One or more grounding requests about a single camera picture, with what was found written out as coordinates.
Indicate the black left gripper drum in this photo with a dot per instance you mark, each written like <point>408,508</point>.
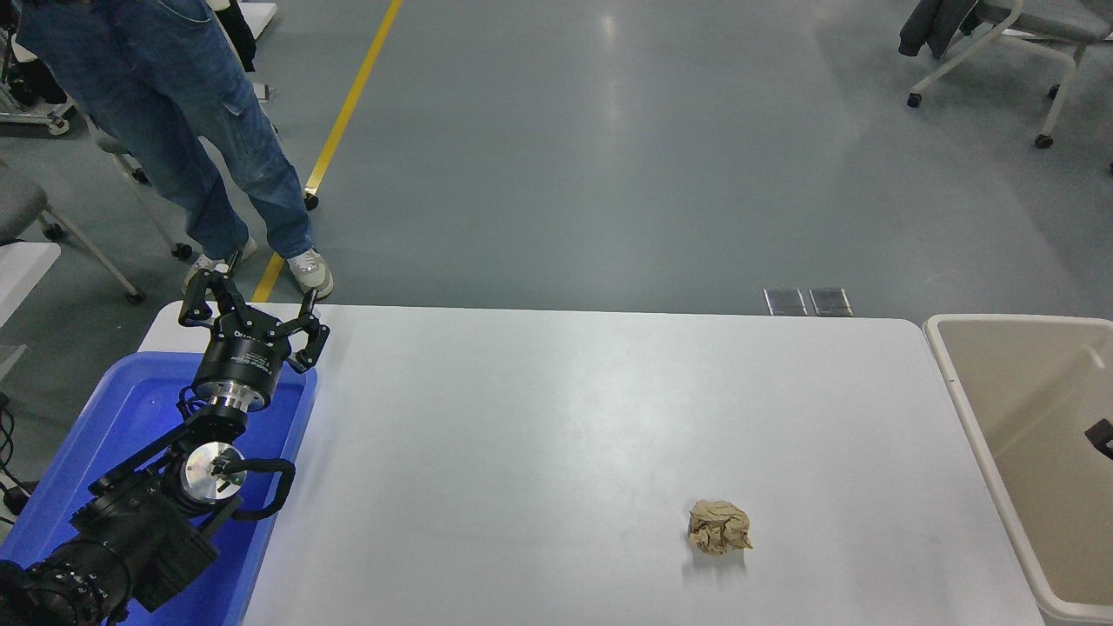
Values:
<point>242,358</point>

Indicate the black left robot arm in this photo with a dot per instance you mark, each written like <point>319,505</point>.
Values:
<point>130,530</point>

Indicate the large pale plastic bin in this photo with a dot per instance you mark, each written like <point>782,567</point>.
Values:
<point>1035,409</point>

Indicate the blue plastic tray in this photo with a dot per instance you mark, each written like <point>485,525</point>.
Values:
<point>130,409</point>

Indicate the white side table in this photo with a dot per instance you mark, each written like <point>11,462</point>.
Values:
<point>22,269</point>

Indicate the person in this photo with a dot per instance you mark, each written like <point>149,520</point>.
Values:
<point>165,96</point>

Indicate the grey chair with castors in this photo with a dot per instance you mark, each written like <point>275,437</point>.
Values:
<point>22,200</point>

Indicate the black power adapter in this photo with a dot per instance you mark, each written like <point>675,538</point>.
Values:
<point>19,497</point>

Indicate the black hanging garment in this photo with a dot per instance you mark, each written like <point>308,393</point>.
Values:
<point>239,35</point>

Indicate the white board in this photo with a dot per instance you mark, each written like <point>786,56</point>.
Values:
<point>259,13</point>

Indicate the white wheeled cart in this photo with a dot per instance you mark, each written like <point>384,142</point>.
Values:
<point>35,87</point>

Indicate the metal floor socket plate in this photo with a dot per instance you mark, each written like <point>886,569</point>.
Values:
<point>830,301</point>
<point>785,301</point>

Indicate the crumpled tan paper ball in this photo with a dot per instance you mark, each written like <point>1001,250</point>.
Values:
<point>720,527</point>

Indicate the dark jacket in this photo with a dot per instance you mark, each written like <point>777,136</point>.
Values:
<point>935,22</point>

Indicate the grey chair with white frame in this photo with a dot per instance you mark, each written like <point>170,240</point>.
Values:
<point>1056,17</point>

